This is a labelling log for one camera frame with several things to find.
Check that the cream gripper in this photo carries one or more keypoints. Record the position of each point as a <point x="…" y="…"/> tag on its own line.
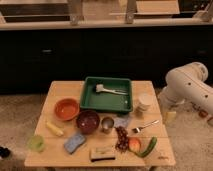
<point x="169" y="117"/>

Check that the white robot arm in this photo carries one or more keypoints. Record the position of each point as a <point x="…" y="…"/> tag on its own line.
<point x="183" y="83"/>

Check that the dark maroon bowl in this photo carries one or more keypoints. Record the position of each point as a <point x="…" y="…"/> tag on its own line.
<point x="88" y="121"/>

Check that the orange red bowl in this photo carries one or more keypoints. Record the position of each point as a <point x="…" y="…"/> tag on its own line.
<point x="66" y="109"/>

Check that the green cucumber toy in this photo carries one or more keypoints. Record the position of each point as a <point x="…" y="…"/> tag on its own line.
<point x="149" y="148"/>

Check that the white paper cup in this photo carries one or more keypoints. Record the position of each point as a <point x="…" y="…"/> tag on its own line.
<point x="143" y="103"/>

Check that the items on floor right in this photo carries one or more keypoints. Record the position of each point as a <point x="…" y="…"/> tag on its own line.
<point x="203" y="114"/>

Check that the silver fork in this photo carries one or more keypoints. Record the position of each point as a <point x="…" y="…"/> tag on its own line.
<point x="139" y="129"/>

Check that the red yellow apple toy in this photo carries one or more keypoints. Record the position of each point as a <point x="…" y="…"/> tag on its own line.
<point x="134" y="144"/>

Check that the pale blue cloth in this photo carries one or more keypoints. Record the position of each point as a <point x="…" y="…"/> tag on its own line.
<point x="122" y="121"/>

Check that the purple grapes bunch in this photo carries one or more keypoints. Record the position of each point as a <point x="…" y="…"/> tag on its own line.
<point x="122" y="142"/>

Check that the small metal cup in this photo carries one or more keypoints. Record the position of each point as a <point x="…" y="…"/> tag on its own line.
<point x="107" y="124"/>

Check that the green plastic tray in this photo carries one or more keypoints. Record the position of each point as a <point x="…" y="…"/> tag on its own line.
<point x="107" y="102"/>

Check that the blue sponge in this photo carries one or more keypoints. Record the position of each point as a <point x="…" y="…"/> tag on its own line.
<point x="74" y="142"/>

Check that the wooden table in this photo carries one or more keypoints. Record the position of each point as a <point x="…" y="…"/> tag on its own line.
<point x="54" y="154"/>

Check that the yellow corn toy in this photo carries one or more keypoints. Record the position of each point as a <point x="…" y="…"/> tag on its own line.
<point x="54" y="129"/>

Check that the light green plastic cup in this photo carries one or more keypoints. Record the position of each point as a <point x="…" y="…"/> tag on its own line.
<point x="36" y="143"/>

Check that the black object on floor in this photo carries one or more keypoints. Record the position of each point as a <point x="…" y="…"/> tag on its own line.
<point x="4" y="152"/>

